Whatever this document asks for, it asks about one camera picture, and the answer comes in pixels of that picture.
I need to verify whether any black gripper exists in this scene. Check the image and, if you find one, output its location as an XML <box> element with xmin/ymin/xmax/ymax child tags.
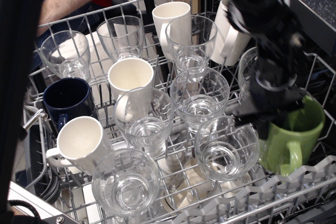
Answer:
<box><xmin>232</xmin><ymin>74</ymin><xmax>305</xmax><ymax>140</ymax></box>

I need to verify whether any green ceramic mug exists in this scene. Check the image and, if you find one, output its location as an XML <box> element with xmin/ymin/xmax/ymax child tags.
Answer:
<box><xmin>258</xmin><ymin>95</ymin><xmax>326</xmax><ymax>177</ymax></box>

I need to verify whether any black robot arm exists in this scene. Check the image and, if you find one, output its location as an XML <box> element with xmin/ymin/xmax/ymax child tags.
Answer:
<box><xmin>1</xmin><ymin>0</ymin><xmax>303</xmax><ymax>223</ymax></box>

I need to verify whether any white mug back right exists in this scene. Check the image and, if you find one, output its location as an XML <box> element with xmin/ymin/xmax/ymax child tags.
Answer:
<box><xmin>211</xmin><ymin>0</ymin><xmax>251</xmax><ymax>67</ymax></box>

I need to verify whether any white mug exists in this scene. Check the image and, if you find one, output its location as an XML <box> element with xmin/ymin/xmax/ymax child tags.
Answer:
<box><xmin>46</xmin><ymin>116</ymin><xmax>113</xmax><ymax>176</ymax></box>
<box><xmin>211</xmin><ymin>0</ymin><xmax>251</xmax><ymax>67</ymax></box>
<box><xmin>108</xmin><ymin>58</ymin><xmax>154</xmax><ymax>122</ymax></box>
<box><xmin>152</xmin><ymin>2</ymin><xmax>191</xmax><ymax>60</ymax></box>

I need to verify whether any white mug back centre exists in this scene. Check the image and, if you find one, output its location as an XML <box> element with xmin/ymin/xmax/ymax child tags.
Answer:
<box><xmin>152</xmin><ymin>2</ymin><xmax>191</xmax><ymax>60</ymax></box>

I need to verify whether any white mug front left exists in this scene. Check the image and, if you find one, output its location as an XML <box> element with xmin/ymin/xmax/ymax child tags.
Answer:
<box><xmin>46</xmin><ymin>116</ymin><xmax>113</xmax><ymax>176</ymax></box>

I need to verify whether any dark blue ceramic mug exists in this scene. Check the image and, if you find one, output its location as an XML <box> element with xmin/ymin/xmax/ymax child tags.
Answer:
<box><xmin>43</xmin><ymin>77</ymin><xmax>98</xmax><ymax>131</ymax></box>

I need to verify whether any clear glass front right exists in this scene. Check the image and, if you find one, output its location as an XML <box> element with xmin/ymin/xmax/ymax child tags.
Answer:
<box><xmin>195</xmin><ymin>115</ymin><xmax>260</xmax><ymax>182</ymax></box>

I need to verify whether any clear glass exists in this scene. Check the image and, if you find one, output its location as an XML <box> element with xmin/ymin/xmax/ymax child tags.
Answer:
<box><xmin>92</xmin><ymin>148</ymin><xmax>160</xmax><ymax>217</ymax></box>
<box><xmin>114</xmin><ymin>87</ymin><xmax>175</xmax><ymax>158</ymax></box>
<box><xmin>39</xmin><ymin>30</ymin><xmax>91</xmax><ymax>82</ymax></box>
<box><xmin>195</xmin><ymin>115</ymin><xmax>260</xmax><ymax>182</ymax></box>
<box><xmin>170</xmin><ymin>67</ymin><xmax>229</xmax><ymax>134</ymax></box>
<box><xmin>96</xmin><ymin>16</ymin><xmax>144</xmax><ymax>63</ymax></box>
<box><xmin>238</xmin><ymin>47</ymin><xmax>257</xmax><ymax>100</ymax></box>
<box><xmin>165</xmin><ymin>15</ymin><xmax>218</xmax><ymax>74</ymax></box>

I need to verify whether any grey plastic tine row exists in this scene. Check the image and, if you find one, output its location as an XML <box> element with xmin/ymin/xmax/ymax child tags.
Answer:
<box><xmin>149</xmin><ymin>155</ymin><xmax>335</xmax><ymax>223</ymax></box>

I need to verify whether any white plate below rack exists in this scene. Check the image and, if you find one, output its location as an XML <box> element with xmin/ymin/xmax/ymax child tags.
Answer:
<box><xmin>161</xmin><ymin>158</ymin><xmax>251</xmax><ymax>212</ymax></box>

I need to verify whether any clear glass back centre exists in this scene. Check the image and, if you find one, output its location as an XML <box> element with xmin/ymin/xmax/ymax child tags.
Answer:
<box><xmin>165</xmin><ymin>15</ymin><xmax>218</xmax><ymax>74</ymax></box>

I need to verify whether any clear glass centre left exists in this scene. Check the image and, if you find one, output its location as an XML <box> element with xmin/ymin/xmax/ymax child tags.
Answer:
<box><xmin>114</xmin><ymin>87</ymin><xmax>175</xmax><ymax>158</ymax></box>

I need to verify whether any dark speckled countertop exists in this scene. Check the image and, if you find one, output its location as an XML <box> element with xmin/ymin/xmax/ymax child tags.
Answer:
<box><xmin>291</xmin><ymin>0</ymin><xmax>335</xmax><ymax>57</ymax></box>

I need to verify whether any clear glass front left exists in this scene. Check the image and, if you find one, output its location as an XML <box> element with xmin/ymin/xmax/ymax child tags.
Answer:
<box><xmin>92</xmin><ymin>148</ymin><xmax>160</xmax><ymax>217</ymax></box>

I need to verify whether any clear glass back middle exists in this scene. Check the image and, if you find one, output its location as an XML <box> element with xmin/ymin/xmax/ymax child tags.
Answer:
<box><xmin>96</xmin><ymin>16</ymin><xmax>144</xmax><ymax>63</ymax></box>

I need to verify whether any clear glass back left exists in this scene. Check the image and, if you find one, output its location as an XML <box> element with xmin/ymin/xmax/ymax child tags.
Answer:
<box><xmin>39</xmin><ymin>30</ymin><xmax>91</xmax><ymax>82</ymax></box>

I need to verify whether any grey wire dishwasher rack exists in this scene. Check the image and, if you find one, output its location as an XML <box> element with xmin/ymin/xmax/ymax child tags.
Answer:
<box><xmin>24</xmin><ymin>0</ymin><xmax>335</xmax><ymax>223</ymax></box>

